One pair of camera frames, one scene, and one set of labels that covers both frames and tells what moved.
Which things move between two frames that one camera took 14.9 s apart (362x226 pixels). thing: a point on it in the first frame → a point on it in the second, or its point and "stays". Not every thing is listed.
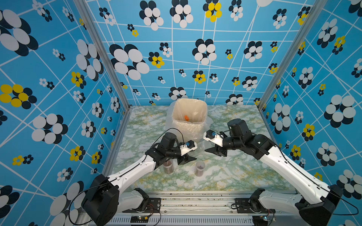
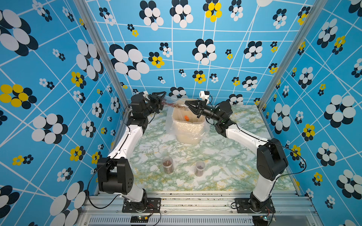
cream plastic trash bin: x=188 y=118 stays
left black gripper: x=184 y=159 → x=157 y=100
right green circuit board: x=260 y=220 stays
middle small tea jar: x=200 y=168 stays
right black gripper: x=218 y=150 → x=201 y=108
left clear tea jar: x=168 y=167 stays
